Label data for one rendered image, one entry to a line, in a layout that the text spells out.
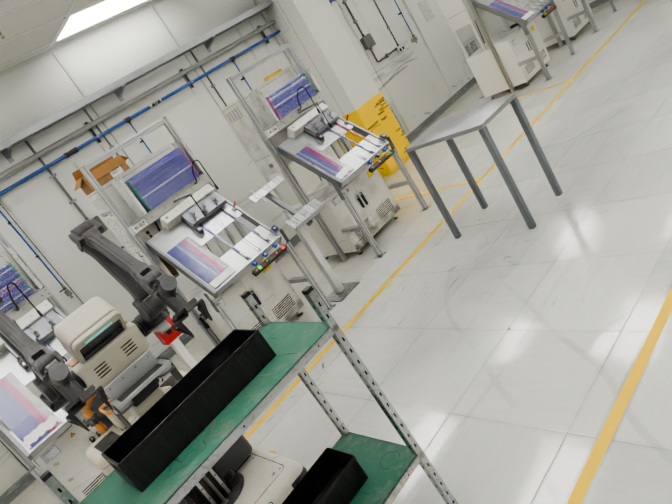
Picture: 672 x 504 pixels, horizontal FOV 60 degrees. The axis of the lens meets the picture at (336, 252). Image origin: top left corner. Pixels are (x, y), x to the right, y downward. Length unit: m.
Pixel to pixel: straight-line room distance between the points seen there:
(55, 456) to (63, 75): 3.53
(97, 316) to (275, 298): 2.55
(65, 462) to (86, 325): 2.00
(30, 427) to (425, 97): 6.74
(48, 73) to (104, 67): 0.52
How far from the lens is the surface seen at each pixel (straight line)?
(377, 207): 5.43
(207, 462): 1.74
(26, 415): 3.93
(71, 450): 4.20
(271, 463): 2.86
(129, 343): 2.40
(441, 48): 9.36
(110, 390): 2.38
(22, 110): 6.01
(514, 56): 7.71
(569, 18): 8.91
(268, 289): 4.66
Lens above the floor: 1.70
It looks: 17 degrees down
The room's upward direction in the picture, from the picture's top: 33 degrees counter-clockwise
